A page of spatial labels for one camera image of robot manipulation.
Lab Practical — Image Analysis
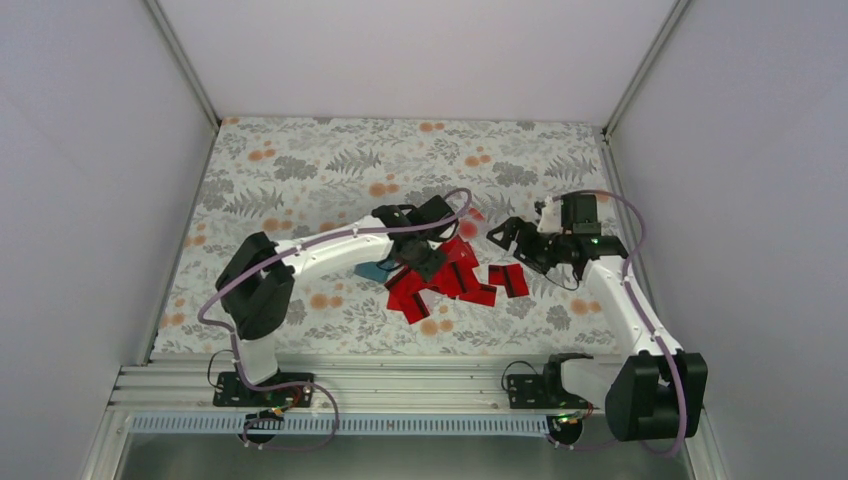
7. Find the pile of red cards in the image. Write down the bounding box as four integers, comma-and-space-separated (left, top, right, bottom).
384, 237, 497, 312

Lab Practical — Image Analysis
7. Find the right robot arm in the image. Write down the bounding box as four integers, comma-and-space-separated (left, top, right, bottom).
486, 189, 708, 457

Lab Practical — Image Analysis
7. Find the teal card holder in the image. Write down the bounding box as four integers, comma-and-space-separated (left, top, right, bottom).
354, 262, 390, 284

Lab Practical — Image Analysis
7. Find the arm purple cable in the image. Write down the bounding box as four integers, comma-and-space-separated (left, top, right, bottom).
543, 190, 687, 460
197, 187, 474, 399

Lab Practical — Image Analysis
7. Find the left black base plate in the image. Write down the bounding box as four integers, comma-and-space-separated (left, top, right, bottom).
212, 371, 314, 408

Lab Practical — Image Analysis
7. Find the red card far right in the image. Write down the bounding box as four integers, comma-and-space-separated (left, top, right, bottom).
488, 263, 529, 298

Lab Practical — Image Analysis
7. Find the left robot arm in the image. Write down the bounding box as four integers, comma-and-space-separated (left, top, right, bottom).
198, 195, 468, 405

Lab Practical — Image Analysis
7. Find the floral table mat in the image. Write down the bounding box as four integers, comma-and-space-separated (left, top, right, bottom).
154, 117, 636, 363

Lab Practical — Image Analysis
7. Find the white red-circle card right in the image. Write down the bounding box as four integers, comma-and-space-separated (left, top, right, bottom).
458, 207, 488, 241

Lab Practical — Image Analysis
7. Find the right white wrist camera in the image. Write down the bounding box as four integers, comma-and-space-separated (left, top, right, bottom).
535, 197, 563, 234

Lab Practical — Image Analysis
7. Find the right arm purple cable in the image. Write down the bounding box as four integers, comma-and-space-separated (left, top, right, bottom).
543, 190, 687, 460

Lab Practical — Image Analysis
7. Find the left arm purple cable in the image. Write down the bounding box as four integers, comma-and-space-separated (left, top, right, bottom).
197, 187, 474, 399

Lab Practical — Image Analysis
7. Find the red card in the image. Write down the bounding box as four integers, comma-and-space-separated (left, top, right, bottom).
488, 263, 529, 298
399, 293, 431, 325

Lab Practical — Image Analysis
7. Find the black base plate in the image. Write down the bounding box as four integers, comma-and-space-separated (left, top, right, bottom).
502, 374, 589, 410
212, 371, 314, 408

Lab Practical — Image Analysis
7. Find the red card front bottom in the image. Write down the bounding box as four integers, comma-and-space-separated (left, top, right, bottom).
399, 293, 431, 325

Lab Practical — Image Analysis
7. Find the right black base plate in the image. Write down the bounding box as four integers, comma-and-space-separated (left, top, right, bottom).
502, 374, 589, 410

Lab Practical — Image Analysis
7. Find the grey slotted cable duct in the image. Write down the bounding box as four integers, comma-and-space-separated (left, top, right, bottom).
127, 412, 549, 437

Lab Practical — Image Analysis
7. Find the aluminium rail frame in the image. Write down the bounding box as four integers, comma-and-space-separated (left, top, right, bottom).
109, 351, 705, 415

